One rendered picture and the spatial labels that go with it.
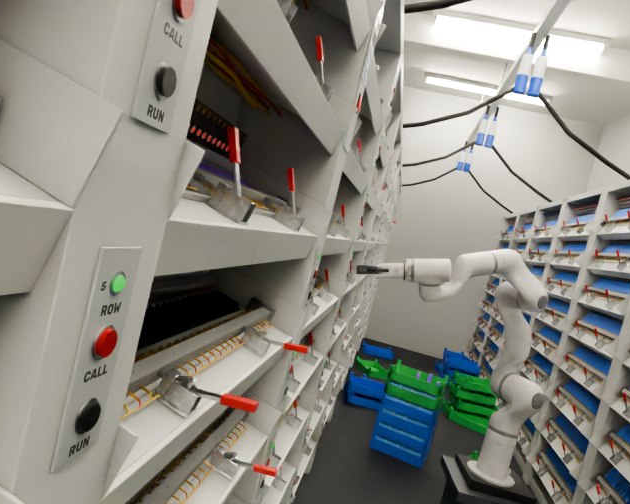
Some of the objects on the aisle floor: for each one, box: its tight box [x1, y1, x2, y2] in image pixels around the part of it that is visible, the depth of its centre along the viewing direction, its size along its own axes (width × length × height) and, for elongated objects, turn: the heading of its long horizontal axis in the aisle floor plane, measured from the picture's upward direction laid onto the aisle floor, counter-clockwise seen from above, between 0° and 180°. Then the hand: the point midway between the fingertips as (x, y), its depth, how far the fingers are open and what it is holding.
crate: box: [369, 434, 431, 468], centre depth 288 cm, size 30×20×8 cm
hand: (362, 269), depth 188 cm, fingers open, 3 cm apart
